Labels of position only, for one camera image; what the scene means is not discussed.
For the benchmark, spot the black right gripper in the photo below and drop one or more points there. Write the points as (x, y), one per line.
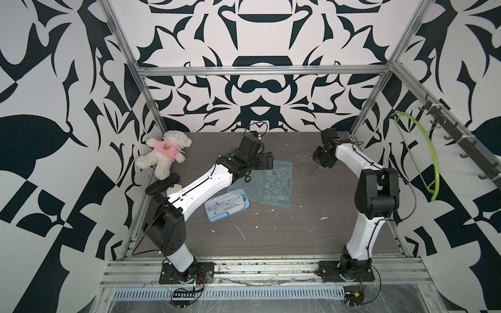
(316, 156)

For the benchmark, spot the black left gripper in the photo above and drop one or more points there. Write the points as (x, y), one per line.
(262, 165)

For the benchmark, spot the clear plastic ruler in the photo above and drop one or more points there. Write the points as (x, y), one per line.
(312, 165)

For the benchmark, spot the teal transparent ruler set case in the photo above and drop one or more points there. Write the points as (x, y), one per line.
(271, 187)

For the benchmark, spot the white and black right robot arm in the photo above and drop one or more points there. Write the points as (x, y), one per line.
(376, 197)

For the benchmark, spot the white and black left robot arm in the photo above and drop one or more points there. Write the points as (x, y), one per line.
(165, 220)

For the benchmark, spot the blue ruler set case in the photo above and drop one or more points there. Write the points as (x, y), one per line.
(226, 205)

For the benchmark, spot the small brown white plush toy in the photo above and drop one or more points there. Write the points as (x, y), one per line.
(173, 189)

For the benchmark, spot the white teddy bear pink shirt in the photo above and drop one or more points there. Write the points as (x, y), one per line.
(164, 153)

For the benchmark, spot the black glasses case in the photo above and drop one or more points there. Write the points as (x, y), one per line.
(162, 185)

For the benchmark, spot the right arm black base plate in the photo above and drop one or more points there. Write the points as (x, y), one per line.
(345, 271)

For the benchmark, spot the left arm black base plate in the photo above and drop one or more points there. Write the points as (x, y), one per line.
(198, 272)

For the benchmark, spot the black wall hook rail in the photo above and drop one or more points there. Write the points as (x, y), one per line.
(473, 148)

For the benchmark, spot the yellow black connector with cables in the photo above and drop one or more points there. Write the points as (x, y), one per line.
(353, 297)

